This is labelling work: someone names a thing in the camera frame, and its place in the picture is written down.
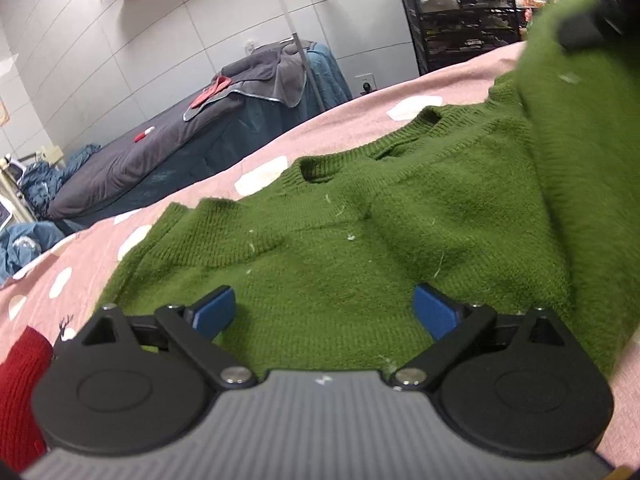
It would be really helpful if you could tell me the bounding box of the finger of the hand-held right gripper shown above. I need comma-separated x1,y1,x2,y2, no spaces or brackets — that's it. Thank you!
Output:
556,7,608,52

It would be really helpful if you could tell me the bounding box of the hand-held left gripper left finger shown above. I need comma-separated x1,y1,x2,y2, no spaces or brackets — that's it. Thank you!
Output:
70,285,259,392

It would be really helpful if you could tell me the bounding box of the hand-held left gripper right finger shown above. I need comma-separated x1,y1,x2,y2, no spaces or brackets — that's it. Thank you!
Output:
385,282,577,392

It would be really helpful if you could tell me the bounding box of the green knit cardigan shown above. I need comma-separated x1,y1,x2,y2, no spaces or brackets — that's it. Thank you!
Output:
102,0,640,386

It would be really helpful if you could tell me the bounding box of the pink spotted blanket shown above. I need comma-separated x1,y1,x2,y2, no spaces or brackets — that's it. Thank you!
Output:
0,40,640,471

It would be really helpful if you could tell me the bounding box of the dark grey mattress cover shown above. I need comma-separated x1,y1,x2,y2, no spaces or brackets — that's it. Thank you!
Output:
46,94,253,222

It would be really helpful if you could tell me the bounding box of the crumpled blue cloth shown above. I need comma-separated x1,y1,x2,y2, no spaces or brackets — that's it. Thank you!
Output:
19,144,102,213
0,222,68,288

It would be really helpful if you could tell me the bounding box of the red knit garment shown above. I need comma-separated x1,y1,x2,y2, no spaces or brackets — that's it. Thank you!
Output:
0,325,55,471

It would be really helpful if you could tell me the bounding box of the red cloth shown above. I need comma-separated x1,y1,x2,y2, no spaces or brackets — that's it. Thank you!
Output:
189,76,233,110

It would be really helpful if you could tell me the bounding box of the grey towel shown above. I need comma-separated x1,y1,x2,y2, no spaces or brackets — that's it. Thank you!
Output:
215,42,312,109

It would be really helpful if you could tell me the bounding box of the metal floor lamp pole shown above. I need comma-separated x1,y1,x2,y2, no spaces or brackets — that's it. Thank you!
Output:
260,0,327,113

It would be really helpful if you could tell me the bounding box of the black wire rack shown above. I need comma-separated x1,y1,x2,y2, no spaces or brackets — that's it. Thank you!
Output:
396,0,528,77

